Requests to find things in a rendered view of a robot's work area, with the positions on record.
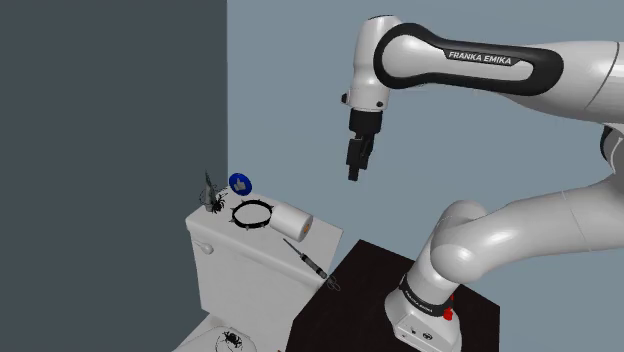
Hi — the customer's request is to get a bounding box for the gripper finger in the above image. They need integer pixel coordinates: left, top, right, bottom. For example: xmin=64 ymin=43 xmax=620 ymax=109
xmin=345 ymin=136 xmax=366 ymax=183
xmin=362 ymin=132 xmax=377 ymax=171

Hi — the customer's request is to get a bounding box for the grey pointed cone ornament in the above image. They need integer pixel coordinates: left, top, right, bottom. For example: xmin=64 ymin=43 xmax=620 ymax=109
xmin=198 ymin=169 xmax=219 ymax=214

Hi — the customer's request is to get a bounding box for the thin black grey pointed tool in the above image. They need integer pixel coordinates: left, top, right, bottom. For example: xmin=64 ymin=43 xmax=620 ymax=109
xmin=282 ymin=237 xmax=340 ymax=293

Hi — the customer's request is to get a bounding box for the dark robot stand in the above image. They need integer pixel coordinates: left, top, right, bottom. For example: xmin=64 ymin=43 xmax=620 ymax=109
xmin=284 ymin=238 xmax=501 ymax=352

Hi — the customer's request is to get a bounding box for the black spiked ring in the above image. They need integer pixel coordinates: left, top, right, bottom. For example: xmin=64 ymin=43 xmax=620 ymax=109
xmin=229 ymin=199 xmax=275 ymax=232

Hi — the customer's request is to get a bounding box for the blue round thumbs-up badge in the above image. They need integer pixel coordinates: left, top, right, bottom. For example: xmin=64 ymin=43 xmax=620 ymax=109
xmin=228 ymin=172 xmax=254 ymax=197

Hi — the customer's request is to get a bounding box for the white toilet paper roll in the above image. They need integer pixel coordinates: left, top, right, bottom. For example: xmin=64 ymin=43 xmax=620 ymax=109
xmin=268 ymin=201 xmax=314 ymax=244

